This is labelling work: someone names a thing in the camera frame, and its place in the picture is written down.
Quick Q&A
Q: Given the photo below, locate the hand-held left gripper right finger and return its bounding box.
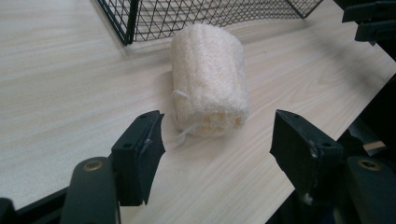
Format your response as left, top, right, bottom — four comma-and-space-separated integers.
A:
269, 108, 345, 200

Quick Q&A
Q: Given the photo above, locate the black metal stand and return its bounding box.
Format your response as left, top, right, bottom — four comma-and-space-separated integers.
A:
333, 0, 396, 60

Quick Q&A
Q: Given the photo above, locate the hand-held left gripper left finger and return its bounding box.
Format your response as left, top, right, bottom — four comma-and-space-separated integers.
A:
110, 109, 166, 207

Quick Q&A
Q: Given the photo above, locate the black wire mesh basket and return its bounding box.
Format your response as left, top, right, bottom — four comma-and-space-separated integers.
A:
96, 0, 323, 47

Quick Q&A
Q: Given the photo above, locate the cream loofah sponge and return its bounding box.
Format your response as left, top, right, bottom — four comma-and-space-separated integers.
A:
170, 23, 251, 144

